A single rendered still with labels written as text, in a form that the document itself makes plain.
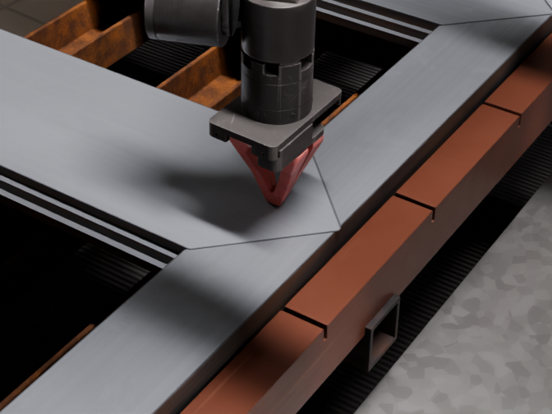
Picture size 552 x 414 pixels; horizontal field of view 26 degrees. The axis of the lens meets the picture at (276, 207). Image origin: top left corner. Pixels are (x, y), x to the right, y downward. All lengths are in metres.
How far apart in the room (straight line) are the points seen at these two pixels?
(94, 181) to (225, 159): 0.12
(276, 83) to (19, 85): 0.36
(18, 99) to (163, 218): 0.24
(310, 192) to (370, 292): 0.11
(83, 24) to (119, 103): 0.46
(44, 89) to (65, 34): 0.40
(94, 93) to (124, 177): 0.14
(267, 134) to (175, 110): 0.23
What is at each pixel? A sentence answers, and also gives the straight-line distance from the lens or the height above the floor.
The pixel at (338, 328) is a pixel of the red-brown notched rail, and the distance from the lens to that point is 0.96.
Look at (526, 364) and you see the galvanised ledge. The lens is 1.13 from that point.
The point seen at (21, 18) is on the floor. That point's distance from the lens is 3.12.
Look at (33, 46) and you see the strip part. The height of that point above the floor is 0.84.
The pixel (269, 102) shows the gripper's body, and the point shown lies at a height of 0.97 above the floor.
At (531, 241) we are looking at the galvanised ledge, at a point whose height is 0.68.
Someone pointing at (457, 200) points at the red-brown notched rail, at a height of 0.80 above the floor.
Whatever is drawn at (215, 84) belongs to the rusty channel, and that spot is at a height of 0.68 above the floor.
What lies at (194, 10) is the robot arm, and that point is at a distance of 0.90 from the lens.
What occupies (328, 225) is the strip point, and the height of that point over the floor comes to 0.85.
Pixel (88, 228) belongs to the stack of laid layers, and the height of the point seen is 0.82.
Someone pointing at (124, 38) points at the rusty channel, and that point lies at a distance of 1.56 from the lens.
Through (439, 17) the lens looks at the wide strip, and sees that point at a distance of 1.31.
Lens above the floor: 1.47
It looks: 38 degrees down
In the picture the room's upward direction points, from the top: straight up
